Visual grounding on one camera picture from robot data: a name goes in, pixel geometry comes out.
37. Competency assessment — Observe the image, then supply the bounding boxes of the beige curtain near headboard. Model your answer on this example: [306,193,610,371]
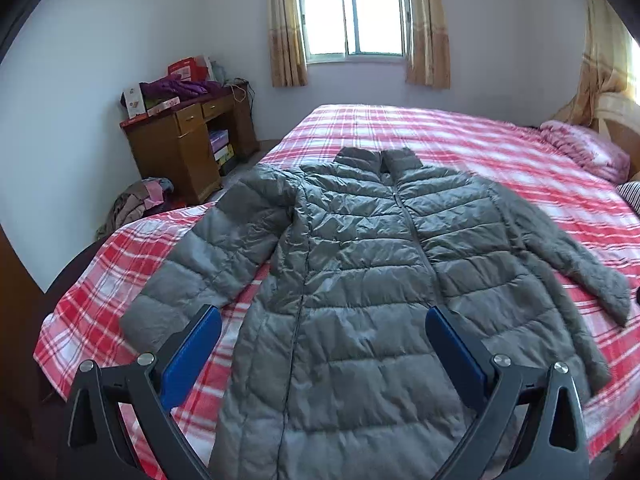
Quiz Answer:
[552,0,636,126]

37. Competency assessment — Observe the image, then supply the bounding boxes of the wooden headboard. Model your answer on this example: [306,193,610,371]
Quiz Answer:
[593,92,640,181]

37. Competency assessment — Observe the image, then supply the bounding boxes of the white box on desk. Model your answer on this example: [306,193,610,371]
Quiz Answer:
[122,84,146,119]

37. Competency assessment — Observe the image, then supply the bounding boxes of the flat pink box on desk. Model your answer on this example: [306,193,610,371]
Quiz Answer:
[146,96,180,117]

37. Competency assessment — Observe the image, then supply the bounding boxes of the purple clothes on desk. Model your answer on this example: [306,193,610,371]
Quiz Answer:
[139,76,226,101]

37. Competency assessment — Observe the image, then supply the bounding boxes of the pink folded quilt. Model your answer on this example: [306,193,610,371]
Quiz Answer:
[539,120,630,185]

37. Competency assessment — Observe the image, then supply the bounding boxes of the left beige curtain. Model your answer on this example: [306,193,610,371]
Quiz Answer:
[268,0,308,88]

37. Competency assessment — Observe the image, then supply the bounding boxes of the clothes pile on floor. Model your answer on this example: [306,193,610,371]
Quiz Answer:
[94,178,186,240]

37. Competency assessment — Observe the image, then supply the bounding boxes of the boxes in desk shelf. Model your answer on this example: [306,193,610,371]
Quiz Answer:
[209,130,236,176]

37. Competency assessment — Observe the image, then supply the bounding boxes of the grey quilted down jacket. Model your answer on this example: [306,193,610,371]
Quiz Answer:
[120,148,632,479]

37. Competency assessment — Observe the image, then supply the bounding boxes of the striped pillow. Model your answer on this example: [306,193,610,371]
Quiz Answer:
[616,181,640,217]

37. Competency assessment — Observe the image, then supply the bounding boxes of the red white plaid bedsheet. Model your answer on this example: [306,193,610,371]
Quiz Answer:
[34,104,639,456]

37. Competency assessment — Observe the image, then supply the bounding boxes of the brown wooden desk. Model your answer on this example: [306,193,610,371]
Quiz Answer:
[120,79,259,205]

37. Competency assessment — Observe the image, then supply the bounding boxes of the right beige curtain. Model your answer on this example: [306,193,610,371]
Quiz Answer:
[407,0,450,90]

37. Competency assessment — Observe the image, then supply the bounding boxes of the window with metal frame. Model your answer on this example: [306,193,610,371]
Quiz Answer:
[298,0,411,64]

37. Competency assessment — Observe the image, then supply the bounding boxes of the red box on desk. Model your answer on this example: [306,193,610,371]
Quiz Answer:
[167,55,208,82]

